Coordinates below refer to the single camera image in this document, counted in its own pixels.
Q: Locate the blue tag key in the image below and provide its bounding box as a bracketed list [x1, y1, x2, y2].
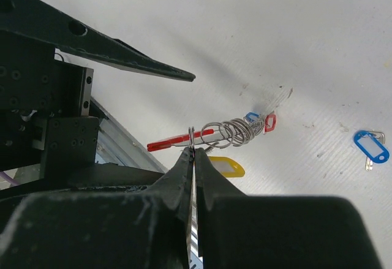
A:
[244, 112, 260, 123]
[353, 130, 390, 171]

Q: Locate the red tag key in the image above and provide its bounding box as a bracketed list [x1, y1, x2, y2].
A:
[264, 113, 277, 133]

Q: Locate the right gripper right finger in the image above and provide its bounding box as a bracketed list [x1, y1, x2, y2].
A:
[195, 148, 382, 268]

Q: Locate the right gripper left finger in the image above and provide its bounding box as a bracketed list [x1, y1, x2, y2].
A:
[1, 148, 194, 268]

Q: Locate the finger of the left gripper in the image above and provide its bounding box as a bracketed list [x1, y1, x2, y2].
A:
[1, 0, 195, 82]

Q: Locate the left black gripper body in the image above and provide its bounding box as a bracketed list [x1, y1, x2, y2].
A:
[1, 32, 99, 180]

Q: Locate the red grey keyring holder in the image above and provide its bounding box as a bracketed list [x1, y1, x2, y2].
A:
[147, 115, 266, 152]

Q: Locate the aluminium front rail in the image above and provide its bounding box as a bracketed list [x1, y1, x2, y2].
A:
[89, 99, 168, 173]

